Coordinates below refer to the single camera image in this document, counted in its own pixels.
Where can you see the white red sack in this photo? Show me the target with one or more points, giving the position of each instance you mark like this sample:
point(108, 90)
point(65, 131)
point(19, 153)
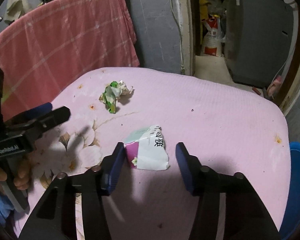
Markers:
point(212, 42)

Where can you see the pink checkered blanket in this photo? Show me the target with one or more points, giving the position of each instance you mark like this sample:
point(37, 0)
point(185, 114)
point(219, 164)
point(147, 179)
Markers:
point(65, 42)

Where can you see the wooden door frame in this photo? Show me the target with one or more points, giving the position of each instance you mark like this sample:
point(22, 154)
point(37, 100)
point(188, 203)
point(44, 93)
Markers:
point(186, 30)

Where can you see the green crumpled wrapper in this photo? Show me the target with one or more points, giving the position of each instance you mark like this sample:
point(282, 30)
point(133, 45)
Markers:
point(111, 96)

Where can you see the white purple torn packet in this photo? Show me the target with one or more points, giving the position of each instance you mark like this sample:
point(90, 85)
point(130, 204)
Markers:
point(147, 152)

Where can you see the grey cabinet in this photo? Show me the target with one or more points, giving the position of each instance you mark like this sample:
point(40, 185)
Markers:
point(257, 35)

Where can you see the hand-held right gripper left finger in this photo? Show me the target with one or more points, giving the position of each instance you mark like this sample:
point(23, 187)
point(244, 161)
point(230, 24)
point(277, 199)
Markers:
point(113, 170)

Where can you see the blue plastic bin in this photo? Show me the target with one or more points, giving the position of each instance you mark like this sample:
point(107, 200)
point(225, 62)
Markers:
point(298, 180)

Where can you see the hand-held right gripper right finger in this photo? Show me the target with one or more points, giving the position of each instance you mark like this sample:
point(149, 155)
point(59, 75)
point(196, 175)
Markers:
point(185, 170)

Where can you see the beige cloth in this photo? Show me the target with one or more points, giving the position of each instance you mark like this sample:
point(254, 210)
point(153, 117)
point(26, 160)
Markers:
point(16, 5)

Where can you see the pink floral cloth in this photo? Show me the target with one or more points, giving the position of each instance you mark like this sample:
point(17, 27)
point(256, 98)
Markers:
point(215, 120)

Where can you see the person's left hand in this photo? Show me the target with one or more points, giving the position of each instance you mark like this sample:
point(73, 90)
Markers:
point(21, 177)

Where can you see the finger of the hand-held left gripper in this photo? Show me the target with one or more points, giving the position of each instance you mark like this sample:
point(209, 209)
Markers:
point(55, 117)
point(40, 108)

